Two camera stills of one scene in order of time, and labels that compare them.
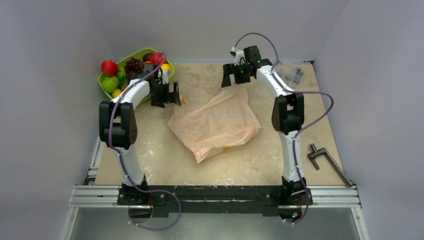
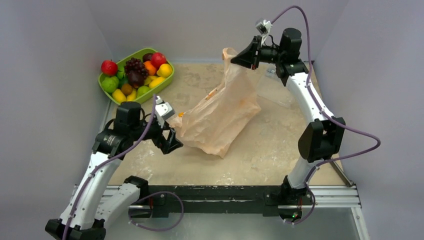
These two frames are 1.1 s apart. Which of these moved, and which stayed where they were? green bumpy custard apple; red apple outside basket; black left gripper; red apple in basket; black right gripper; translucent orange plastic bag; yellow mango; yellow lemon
Moved: black left gripper; black right gripper; translucent orange plastic bag
Stayed: yellow mango; red apple outside basket; yellow lemon; red apple in basket; green bumpy custard apple
